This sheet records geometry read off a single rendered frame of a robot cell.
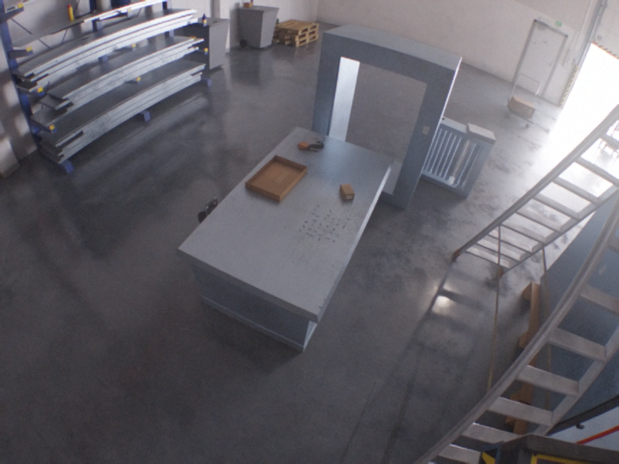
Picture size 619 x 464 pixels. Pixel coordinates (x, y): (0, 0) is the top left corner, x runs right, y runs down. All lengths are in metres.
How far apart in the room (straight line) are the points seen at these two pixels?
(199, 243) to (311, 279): 0.74
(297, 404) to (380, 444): 0.63
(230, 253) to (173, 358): 0.92
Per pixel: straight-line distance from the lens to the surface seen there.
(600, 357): 1.72
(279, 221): 2.21
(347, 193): 2.41
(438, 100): 2.92
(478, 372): 2.81
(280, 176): 2.57
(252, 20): 7.81
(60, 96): 4.63
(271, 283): 1.90
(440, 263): 3.20
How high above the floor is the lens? 2.24
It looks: 47 degrees down
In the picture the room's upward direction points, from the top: 8 degrees clockwise
